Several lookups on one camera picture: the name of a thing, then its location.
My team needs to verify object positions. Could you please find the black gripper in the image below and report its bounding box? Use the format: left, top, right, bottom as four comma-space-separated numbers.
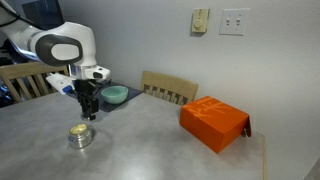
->
73, 79, 101, 118

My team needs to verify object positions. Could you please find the silver candle tin container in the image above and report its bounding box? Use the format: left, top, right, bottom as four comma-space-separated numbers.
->
68, 123, 95, 149

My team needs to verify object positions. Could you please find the teal ceramic bowl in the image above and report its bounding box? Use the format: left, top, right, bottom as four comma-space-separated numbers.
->
100, 85, 130, 105

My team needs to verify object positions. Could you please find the dark blue cloth placemat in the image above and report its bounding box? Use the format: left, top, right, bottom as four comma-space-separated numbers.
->
66, 80, 144, 113

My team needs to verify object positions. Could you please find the light wooden slatted chair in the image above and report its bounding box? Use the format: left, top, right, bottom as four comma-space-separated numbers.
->
0, 61, 71, 104
139, 70, 200, 107

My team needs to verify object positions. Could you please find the dark flat screen monitor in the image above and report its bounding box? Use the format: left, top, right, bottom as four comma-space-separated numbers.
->
21, 0, 66, 24

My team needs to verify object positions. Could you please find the orange cardboard box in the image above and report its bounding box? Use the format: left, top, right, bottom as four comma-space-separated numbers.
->
179, 95, 252, 154

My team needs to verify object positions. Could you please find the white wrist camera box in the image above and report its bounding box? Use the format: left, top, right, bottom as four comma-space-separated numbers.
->
45, 73, 75, 96

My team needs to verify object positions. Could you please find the beige wall thermostat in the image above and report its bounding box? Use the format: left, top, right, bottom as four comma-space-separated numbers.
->
191, 8, 211, 34

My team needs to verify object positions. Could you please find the white light switch plate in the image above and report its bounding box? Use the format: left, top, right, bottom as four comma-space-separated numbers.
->
218, 8, 251, 37

